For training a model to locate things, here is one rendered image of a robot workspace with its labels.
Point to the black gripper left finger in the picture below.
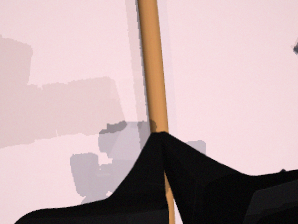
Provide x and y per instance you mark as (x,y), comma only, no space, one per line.
(139,199)

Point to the long wooden-handled scraper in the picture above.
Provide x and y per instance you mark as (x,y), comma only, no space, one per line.
(155,77)

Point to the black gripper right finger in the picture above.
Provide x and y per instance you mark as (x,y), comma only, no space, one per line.
(208,192)

